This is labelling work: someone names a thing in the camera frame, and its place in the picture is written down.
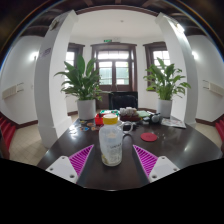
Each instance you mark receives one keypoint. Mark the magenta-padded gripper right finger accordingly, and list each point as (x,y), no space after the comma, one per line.
(161,168)

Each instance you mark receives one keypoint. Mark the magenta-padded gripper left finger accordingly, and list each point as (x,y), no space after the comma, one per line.
(63,168)

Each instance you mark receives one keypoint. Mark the clear bottle with yellow cap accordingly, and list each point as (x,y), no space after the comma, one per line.
(111,143)

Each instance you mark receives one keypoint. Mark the flat round red coaster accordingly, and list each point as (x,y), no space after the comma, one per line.
(148,137)

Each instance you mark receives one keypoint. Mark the colourful round sticker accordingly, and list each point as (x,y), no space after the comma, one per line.
(95,128)
(90,124)
(85,128)

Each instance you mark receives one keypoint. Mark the printed magazine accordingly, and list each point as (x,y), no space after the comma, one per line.
(173,122)

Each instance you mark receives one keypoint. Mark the dark grey rounded object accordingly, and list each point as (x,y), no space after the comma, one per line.
(155,118)

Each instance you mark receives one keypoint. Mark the pale green paper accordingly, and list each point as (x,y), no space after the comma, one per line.
(143,114)

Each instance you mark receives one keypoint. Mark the red plastic box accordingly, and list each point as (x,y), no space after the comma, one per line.
(98,120)

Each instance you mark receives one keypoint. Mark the green plant in white pot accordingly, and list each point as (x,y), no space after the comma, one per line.
(86,108)
(164,107)

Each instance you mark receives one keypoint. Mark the red carpeted stairs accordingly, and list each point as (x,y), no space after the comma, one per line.
(220,128)
(7,130)

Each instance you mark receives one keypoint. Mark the green box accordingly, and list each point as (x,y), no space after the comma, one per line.
(108,112)

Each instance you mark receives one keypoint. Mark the black chair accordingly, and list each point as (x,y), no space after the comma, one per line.
(123,100)

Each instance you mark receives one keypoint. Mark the brown wooden double door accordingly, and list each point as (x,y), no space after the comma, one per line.
(114,71)

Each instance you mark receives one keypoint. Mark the brown-framed window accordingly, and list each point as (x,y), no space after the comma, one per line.
(160,55)
(71,56)

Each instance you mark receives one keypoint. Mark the green exit sign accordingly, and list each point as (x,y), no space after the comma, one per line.
(107,40)

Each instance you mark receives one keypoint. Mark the white wall unit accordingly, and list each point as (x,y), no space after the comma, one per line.
(215,88)
(11,91)

